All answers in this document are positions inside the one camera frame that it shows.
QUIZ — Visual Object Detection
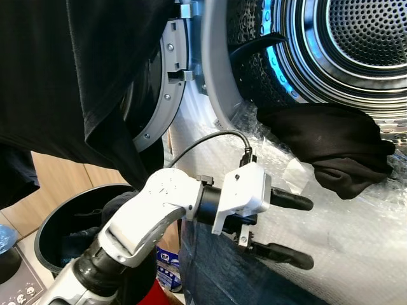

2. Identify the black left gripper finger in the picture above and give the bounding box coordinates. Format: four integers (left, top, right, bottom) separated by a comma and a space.
270, 188, 314, 212
251, 241, 315, 271

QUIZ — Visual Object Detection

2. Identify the small black garment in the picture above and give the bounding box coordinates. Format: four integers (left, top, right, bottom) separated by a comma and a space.
256, 103, 396, 200

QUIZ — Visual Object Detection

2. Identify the black clothes pile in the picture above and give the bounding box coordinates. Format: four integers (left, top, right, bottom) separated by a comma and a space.
64, 191, 138, 255

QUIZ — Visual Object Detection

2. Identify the clear bubble wrap sheet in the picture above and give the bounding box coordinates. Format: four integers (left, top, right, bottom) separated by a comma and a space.
164, 89, 407, 305

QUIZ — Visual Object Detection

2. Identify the blue white printed box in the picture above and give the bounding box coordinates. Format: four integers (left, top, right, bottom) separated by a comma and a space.
156, 248, 183, 290

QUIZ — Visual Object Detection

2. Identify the red plastic object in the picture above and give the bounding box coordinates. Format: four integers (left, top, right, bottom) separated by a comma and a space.
137, 280, 185, 305

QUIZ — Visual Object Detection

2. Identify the black drum paddle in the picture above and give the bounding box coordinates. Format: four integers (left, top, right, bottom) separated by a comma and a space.
230, 33, 287, 71

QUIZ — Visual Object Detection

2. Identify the grey rubber door seal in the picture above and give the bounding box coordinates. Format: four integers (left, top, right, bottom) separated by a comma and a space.
200, 0, 255, 128

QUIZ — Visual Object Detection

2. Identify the grey washer door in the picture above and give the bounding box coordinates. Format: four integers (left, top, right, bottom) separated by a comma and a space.
130, 3, 191, 153

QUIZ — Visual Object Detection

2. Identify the steel perforated washer drum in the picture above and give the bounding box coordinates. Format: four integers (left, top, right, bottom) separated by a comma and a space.
226, 0, 407, 144

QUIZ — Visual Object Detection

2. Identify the black round laundry bucket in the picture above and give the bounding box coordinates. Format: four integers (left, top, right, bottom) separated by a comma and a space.
35, 184, 160, 303

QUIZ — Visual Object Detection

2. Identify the grey printed panel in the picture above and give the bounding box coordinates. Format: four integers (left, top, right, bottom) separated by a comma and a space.
0, 245, 55, 305

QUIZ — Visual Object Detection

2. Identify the blue clear plastic object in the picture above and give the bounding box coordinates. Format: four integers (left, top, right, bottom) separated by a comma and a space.
0, 222, 17, 250

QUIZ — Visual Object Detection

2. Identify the large black hanging garment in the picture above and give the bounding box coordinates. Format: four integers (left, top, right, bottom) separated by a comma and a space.
0, 0, 176, 207

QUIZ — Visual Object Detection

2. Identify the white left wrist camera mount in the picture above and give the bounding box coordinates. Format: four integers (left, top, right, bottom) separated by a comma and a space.
211, 162, 273, 236

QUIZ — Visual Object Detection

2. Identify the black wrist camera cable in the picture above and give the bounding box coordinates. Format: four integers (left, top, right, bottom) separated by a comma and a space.
167, 130, 256, 169

